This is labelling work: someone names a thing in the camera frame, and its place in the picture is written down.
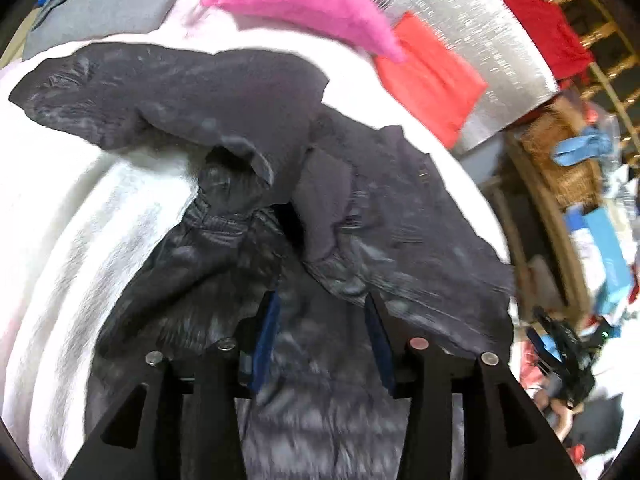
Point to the wicker basket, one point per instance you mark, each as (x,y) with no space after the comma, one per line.
(560,180)

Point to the white bed sheet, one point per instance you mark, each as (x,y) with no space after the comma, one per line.
(75,210)

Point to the black puffer jacket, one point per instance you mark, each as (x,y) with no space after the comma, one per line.
(225,110)

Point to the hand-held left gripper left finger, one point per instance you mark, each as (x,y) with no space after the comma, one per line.
(266,340)

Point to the grey cloth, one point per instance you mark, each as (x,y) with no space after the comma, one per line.
(100,0)

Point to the silver foil mat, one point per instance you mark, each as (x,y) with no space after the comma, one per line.
(475,35)

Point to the blue box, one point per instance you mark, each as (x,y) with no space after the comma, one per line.
(607,255)

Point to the red cloth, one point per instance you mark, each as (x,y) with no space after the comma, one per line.
(430,80)
(530,10)

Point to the light blue cloth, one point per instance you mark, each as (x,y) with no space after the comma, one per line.
(580,150)

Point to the wooden shelf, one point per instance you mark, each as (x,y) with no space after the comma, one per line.
(530,200)

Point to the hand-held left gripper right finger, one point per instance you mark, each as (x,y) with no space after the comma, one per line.
(378,345)

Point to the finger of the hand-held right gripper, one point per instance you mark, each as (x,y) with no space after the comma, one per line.
(545,340)

